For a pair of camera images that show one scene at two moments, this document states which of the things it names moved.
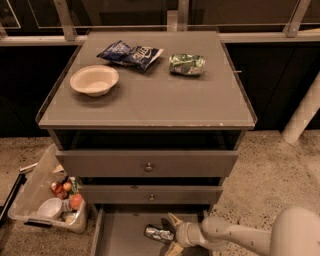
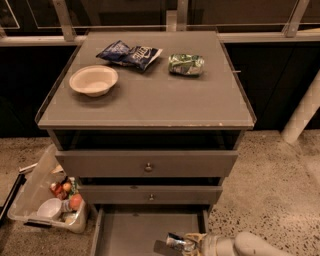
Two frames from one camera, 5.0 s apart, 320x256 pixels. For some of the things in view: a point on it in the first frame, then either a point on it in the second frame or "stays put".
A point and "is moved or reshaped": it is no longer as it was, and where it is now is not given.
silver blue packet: x=163 y=234 is moved or reshaped
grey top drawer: x=147 y=163 stays put
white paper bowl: x=94 y=80 stays put
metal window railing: x=177 y=21 stays put
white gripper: x=185 y=232 → x=209 y=244
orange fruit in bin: x=75 y=201 stays put
